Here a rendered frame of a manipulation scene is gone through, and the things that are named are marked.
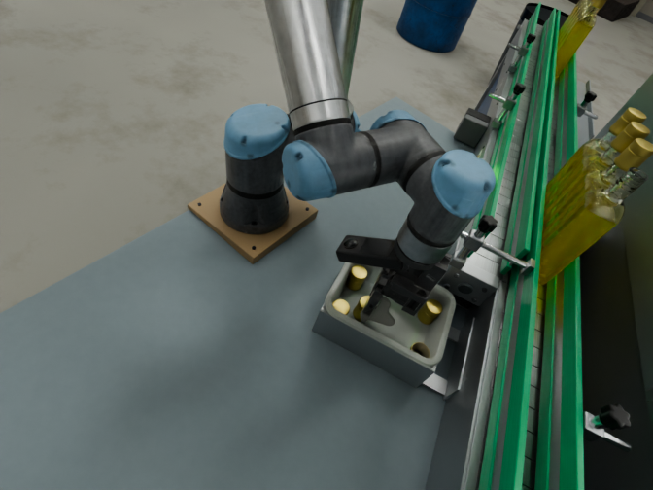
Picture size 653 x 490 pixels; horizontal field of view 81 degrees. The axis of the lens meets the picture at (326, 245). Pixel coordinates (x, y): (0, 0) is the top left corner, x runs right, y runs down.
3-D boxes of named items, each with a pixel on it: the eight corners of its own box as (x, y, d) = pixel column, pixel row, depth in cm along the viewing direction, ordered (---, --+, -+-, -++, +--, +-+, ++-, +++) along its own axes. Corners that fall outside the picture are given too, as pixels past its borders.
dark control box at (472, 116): (474, 149, 127) (488, 127, 121) (452, 139, 128) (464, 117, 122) (478, 137, 133) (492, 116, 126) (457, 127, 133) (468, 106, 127)
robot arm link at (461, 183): (470, 139, 50) (515, 184, 46) (433, 199, 58) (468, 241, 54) (425, 146, 47) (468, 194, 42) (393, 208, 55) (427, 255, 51)
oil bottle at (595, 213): (543, 287, 76) (633, 214, 60) (516, 273, 77) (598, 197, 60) (545, 267, 79) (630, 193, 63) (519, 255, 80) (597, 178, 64)
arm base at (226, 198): (205, 207, 84) (201, 172, 77) (255, 177, 93) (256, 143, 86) (254, 245, 80) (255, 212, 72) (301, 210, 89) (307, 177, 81)
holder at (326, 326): (443, 402, 70) (464, 388, 64) (311, 330, 73) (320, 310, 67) (461, 329, 81) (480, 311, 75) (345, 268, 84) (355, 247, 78)
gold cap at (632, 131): (631, 157, 66) (653, 136, 63) (611, 149, 67) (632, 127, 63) (628, 147, 69) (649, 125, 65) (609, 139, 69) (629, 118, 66)
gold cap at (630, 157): (635, 176, 62) (659, 155, 59) (614, 166, 63) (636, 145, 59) (633, 164, 65) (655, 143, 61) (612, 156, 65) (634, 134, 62)
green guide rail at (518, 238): (504, 275, 75) (530, 251, 69) (499, 273, 75) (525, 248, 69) (545, 25, 188) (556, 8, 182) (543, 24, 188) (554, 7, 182)
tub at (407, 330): (418, 388, 70) (439, 370, 64) (310, 330, 73) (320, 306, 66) (439, 315, 82) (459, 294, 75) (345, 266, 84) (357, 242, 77)
